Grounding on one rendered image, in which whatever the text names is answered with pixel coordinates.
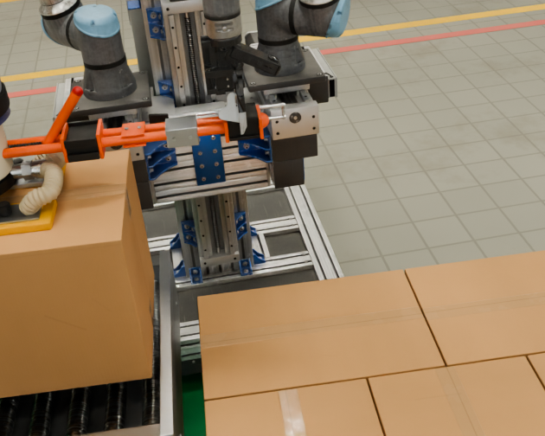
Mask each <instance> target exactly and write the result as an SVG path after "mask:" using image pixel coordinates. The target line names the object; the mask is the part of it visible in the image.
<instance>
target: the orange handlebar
mask: <svg viewBox="0 0 545 436"><path fill-rule="evenodd" d="M261 116H262V121H263V128H265V127H267V126H268V124H269V118H268V116H267V115H266V114H265V113H263V112H262V113H261ZM196 120H197V135H198V137H200V136H208V135H215V134H223V133H225V131H224V124H223V120H221V119H220V118H219V117H218V116H217V117H209V118H202V119H196ZM103 136H104V137H103V138H101V141H102V146H103V147H110V146H118V145H123V148H131V147H139V146H146V143H148V142H155V141H163V140H166V139H167V137H166V135H165V122H163V123H156V124H148V125H145V122H136V123H128V124H122V127H118V128H110V129H103ZM45 137H46V136H41V137H33V138H19V139H11V140H7V143H8V147H9V145H12V144H13V145H14V144H25V143H31V142H32V143H34V142H35V143H36V142H43V140H44V138H45ZM60 138H61V134H59V136H58V137H57V139H56V140H55V142H54V143H52V144H38V145H30V146H22V147H14V148H6V149H3V158H12V157H26V156H34V155H41V154H49V153H56V152H63V151H62V148H61V141H60Z"/></svg>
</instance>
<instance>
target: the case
mask: <svg viewBox="0 0 545 436"><path fill-rule="evenodd" d="M37 188H38V187H34V188H26V189H13V190H8V191H6V192H5V193H3V194H2V195H0V202H2V201H7V202H10V204H14V203H20V202H21V201H22V199H23V198H24V196H25V195H27V194H28V192H30V191H33V189H37ZM55 200H56V202H57V208H56V211H55V216H54V222H53V227H52V229H49V230H42V231H35V232H28V233H20V234H7V235H0V398H5V397H11V396H18V395H25V394H37V393H43V392H50V391H56V390H63V389H70V388H82V387H89V386H95V385H102V384H108V383H115V382H128V381H134V380H141V379H147V378H151V377H152V351H153V313H154V276H155V275H154V270H153V265H152V261H151V253H150V249H149V244H148V240H147V235H146V231H145V226H144V218H143V214H142V209H141V205H140V201H139V196H138V188H137V184H136V179H135V175H134V169H133V165H132V160H131V153H130V150H121V151H107V152H105V158H103V159H101V158H100V159H96V160H89V161H81V162H73V163H67V165H66V169H65V172H64V177H63V186H62V190H61V193H60V194H59V195H58V196H57V199H55Z"/></svg>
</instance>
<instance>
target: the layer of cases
mask: <svg viewBox="0 0 545 436"><path fill-rule="evenodd" d="M197 305H198V318H199V331H200V345H201V358H202V383H203V396H204V409H205V422H206V435H207V436H545V250H544V251H537V252H531V253H519V254H512V255H505V256H498V257H492V258H485V259H479V260H467V261H460V262H453V263H446V264H440V265H434V266H422V267H415V268H408V269H405V273H404V272H403V270H395V271H388V272H376V273H370V274H363V275H356V276H349V277H343V278H336V279H324V280H318V281H311V282H304V283H297V284H291V285H279V286H272V287H266V288H259V289H252V290H245V291H239V292H227V293H220V294H214V295H207V296H201V297H197Z"/></svg>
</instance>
